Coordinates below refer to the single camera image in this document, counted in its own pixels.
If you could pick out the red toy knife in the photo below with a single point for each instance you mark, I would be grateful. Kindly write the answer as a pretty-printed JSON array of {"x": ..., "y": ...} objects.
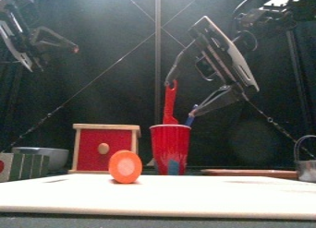
[{"x": 168, "y": 108}]

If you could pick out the orange toy carrot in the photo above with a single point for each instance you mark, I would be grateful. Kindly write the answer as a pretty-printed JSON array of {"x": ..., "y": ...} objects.
[{"x": 124, "y": 167}]

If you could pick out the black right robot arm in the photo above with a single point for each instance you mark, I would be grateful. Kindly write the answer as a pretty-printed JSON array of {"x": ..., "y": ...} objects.
[{"x": 296, "y": 7}]

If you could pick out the blue toy utensil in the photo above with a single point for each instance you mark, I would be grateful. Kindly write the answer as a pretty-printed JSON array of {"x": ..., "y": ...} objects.
[{"x": 190, "y": 119}]

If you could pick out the red plastic cup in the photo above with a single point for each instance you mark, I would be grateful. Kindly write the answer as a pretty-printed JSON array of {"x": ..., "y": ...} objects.
[{"x": 164, "y": 148}]

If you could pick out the blue tape strip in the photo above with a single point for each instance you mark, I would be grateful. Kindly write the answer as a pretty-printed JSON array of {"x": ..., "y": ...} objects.
[{"x": 172, "y": 167}]

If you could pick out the small metal cup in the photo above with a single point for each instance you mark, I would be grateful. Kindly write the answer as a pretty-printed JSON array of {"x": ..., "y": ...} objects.
[{"x": 306, "y": 171}]

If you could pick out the light blue bottle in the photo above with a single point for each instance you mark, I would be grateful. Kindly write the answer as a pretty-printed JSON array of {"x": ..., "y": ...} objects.
[{"x": 49, "y": 158}]

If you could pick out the wooden slot box red drawer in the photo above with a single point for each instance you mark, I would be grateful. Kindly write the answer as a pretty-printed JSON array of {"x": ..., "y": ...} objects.
[{"x": 92, "y": 151}]

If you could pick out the green striped sushi block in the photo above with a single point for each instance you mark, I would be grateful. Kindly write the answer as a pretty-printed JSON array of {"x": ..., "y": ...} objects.
[{"x": 28, "y": 167}]

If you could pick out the white plastic cutting board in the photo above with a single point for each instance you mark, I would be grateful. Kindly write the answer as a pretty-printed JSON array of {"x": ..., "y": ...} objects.
[{"x": 164, "y": 198}]

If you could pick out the vertical metal frame pole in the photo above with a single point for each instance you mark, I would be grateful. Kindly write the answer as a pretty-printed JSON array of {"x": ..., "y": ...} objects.
[{"x": 156, "y": 68}]

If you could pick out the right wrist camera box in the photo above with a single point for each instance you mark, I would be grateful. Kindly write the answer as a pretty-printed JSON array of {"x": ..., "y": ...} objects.
[{"x": 205, "y": 68}]

